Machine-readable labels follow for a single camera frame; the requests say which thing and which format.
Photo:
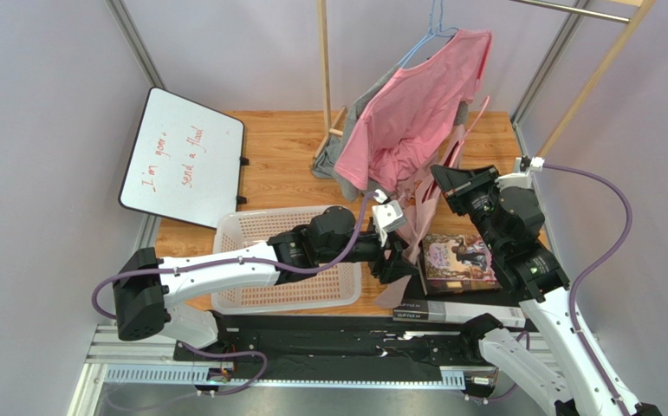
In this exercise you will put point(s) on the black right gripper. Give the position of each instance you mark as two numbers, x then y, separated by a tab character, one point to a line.
463	191

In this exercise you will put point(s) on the bright pink t shirt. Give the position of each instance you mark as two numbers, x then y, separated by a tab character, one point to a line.
421	103

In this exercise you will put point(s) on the blue wire hanger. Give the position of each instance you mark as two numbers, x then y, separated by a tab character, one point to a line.
435	29

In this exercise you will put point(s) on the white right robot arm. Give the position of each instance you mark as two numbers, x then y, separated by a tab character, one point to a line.
507	215

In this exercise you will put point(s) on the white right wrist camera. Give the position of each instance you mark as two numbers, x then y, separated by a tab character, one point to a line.
526	165

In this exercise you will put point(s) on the dusty pink t shirt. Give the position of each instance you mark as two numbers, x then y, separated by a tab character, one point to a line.
418	197

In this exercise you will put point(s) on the wooden clothes rack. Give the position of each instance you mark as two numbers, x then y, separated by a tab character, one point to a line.
574	12

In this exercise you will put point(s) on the colourful illustrated book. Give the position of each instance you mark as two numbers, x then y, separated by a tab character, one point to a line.
462	243

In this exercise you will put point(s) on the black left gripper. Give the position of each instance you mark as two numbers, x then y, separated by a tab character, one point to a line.
398	267

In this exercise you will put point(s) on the aluminium frame rail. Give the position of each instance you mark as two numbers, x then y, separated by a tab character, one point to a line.
550	365

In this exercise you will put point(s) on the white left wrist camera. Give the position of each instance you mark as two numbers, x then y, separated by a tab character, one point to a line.
388	215

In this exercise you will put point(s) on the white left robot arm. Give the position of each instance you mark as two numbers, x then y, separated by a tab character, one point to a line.
150	293

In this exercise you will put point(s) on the whiteboard with red writing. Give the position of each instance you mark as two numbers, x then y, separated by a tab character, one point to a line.
186	161

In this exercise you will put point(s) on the dark paperback book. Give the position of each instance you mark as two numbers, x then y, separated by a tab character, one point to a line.
443	272

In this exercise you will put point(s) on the white plastic laundry basket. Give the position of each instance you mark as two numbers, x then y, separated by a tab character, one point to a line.
339	286

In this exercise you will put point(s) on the black clip file binder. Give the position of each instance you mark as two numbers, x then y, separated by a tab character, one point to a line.
458	309

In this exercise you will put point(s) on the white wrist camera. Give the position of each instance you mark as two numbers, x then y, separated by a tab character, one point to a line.
526	165
388	215

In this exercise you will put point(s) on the grey adidas t shirt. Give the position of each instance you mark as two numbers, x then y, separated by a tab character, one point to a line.
350	151

